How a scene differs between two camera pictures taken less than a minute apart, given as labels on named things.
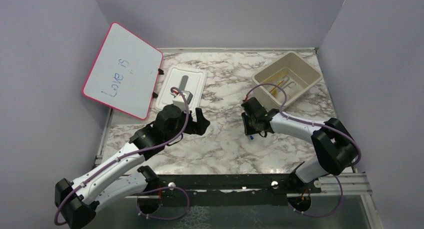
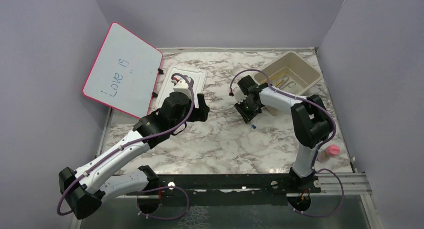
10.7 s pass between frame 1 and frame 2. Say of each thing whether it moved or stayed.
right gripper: moved
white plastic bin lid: stayed
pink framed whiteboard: stayed
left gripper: moved
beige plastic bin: stayed
